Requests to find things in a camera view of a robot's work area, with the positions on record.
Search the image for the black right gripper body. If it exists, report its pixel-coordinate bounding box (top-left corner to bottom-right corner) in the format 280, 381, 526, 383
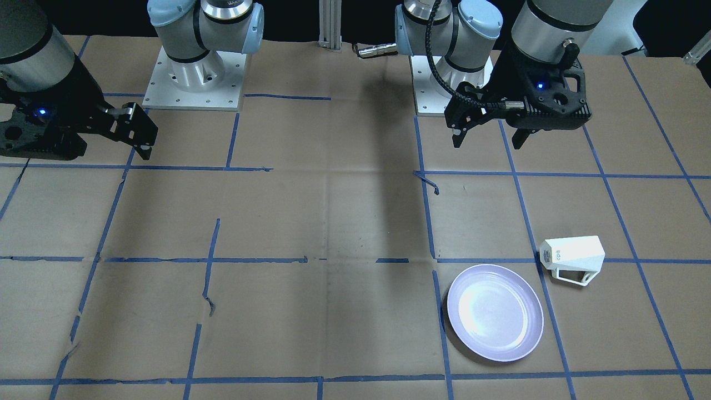
1, 57, 158, 161

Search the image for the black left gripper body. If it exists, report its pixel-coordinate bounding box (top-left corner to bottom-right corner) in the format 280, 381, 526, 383
444, 49, 592, 130

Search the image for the white faceted cup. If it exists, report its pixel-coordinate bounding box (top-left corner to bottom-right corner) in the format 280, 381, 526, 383
539, 236, 606, 287

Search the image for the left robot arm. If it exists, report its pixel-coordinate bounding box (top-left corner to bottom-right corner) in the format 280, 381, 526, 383
395, 1, 612, 149

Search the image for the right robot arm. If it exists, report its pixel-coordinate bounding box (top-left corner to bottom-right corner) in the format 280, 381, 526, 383
2, 1, 264, 161

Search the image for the lavender plate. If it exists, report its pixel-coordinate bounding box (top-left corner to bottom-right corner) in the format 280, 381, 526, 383
446, 264, 544, 363

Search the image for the silver flashlight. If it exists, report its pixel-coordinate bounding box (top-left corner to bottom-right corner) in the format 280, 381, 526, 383
352, 43, 398, 59

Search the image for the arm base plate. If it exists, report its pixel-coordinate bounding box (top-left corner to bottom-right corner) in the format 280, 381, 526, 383
142, 48, 249, 112
409, 56, 493, 117

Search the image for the black braided cable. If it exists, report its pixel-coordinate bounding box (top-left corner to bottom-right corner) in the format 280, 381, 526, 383
425, 0, 525, 112

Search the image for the aluminium frame post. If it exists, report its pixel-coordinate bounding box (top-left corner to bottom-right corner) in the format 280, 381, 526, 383
318, 0, 342, 52

